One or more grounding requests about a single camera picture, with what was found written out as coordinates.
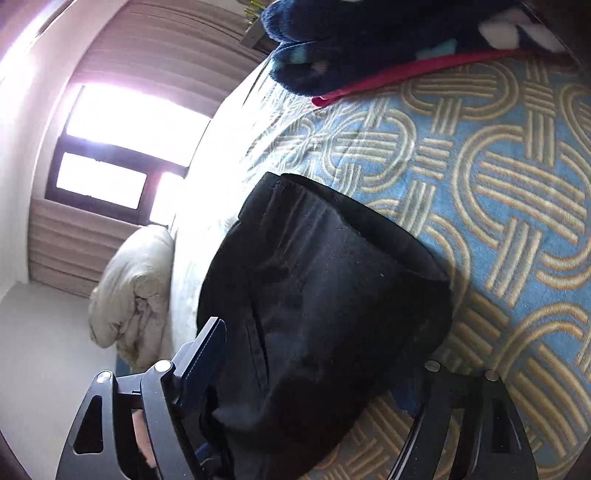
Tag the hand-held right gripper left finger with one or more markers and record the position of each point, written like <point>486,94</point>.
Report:
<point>203,353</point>

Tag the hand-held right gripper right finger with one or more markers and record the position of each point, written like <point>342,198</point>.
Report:
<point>406,398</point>

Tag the navy fleece blanket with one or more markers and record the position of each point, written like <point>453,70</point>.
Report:
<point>369,37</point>

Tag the beige rolled comforter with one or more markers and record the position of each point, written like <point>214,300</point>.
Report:
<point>134,295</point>

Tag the green potted plant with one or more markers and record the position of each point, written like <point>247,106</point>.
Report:
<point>253,9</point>

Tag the black pants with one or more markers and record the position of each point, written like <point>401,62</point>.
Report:
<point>323,300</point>

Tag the blue beige patterned bedspread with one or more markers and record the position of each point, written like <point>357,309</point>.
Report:
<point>508,207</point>

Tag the bright window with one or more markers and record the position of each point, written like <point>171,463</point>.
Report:
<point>129,120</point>

